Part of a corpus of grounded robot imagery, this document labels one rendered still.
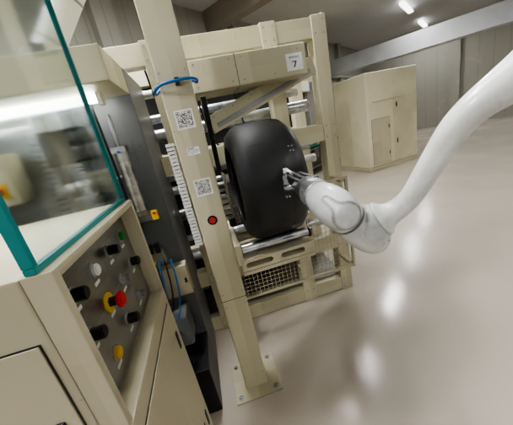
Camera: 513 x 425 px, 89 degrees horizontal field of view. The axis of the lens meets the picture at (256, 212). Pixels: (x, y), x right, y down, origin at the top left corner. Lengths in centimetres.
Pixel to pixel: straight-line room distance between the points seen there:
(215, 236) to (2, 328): 84
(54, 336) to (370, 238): 72
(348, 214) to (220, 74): 104
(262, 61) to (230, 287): 115
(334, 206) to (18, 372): 68
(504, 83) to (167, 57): 102
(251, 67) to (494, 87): 108
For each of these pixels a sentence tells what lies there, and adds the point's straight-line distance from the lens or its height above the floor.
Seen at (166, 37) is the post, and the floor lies 180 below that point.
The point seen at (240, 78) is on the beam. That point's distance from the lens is 148.
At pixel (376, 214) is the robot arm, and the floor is 114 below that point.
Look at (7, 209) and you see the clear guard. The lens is 54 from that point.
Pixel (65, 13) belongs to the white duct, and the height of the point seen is 204.
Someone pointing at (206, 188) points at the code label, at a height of 121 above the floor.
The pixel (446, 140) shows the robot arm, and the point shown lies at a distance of 69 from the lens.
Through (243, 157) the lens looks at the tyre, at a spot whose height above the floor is 132.
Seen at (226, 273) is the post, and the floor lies 77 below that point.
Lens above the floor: 142
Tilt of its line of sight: 18 degrees down
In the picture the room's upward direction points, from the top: 12 degrees counter-clockwise
